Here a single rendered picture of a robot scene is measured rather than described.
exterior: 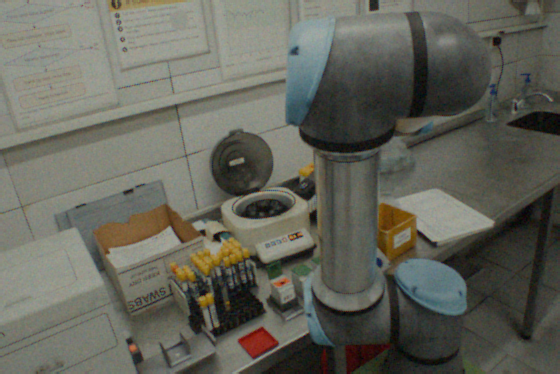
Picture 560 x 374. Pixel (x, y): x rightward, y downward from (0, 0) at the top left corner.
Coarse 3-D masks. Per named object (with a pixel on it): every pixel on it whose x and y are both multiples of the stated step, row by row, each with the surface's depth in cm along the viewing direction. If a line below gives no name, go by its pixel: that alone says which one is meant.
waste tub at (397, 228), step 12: (384, 204) 129; (384, 216) 130; (396, 216) 126; (408, 216) 122; (384, 228) 132; (396, 228) 115; (408, 228) 119; (384, 240) 115; (396, 240) 117; (408, 240) 120; (384, 252) 116; (396, 252) 118
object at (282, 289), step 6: (282, 276) 104; (270, 282) 103; (276, 282) 102; (282, 282) 102; (288, 282) 102; (270, 288) 104; (276, 288) 101; (282, 288) 101; (288, 288) 101; (294, 288) 102; (276, 294) 102; (282, 294) 100; (288, 294) 101; (294, 294) 102; (282, 300) 101; (288, 300) 102
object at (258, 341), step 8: (264, 328) 98; (248, 336) 97; (256, 336) 97; (264, 336) 96; (272, 336) 95; (240, 344) 95; (248, 344) 94; (256, 344) 94; (264, 344) 94; (272, 344) 93; (248, 352) 92; (256, 352) 91
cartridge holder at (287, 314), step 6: (270, 294) 105; (270, 300) 105; (276, 300) 102; (294, 300) 102; (270, 306) 106; (276, 306) 103; (282, 306) 101; (288, 306) 102; (294, 306) 103; (300, 306) 103; (282, 312) 101; (288, 312) 101; (294, 312) 101; (300, 312) 102; (288, 318) 101
